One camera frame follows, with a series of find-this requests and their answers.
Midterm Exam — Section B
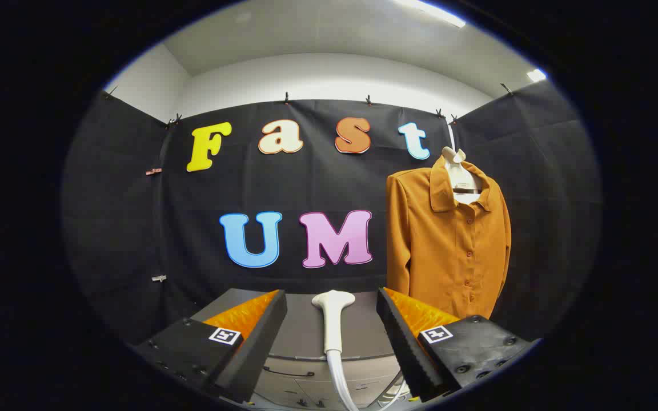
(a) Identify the long ceiling light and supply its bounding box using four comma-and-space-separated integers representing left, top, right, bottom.
392, 0, 467, 28

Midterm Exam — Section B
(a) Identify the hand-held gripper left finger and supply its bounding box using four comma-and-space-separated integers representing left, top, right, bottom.
134, 289, 288, 405

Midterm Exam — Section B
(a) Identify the black backdrop cloth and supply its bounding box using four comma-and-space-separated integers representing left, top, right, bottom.
61, 80, 603, 349

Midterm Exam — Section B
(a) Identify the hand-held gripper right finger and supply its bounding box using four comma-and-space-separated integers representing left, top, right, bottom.
376, 287, 541, 403

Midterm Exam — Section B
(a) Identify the white clothes hanger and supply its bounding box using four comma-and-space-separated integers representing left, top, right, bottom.
441, 146, 485, 205

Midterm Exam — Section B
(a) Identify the grey cabinet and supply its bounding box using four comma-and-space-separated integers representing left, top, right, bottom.
191, 287, 421, 410

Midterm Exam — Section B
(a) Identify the orange button-up shirt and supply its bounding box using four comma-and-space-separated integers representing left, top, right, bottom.
385, 154, 512, 320

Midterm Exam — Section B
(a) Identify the white steamer hose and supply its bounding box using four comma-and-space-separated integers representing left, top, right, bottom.
327, 349, 360, 411

